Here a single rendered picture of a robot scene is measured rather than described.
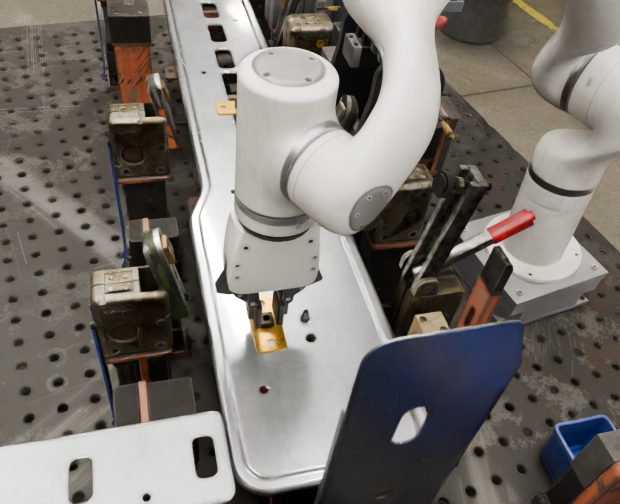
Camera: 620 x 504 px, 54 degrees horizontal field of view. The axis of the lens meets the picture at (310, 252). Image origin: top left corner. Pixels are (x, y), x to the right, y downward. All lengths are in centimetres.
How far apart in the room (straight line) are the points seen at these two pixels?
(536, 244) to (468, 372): 82
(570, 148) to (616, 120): 10
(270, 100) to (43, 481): 42
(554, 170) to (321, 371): 57
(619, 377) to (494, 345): 91
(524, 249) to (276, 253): 69
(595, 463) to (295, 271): 33
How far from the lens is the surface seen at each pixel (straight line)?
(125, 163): 103
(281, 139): 50
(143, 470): 66
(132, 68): 138
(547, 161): 110
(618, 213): 291
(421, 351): 35
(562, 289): 124
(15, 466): 69
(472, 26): 379
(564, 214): 115
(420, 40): 51
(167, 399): 72
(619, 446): 53
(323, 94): 50
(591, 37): 92
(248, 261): 62
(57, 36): 199
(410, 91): 48
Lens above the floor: 160
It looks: 46 degrees down
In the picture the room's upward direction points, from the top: 9 degrees clockwise
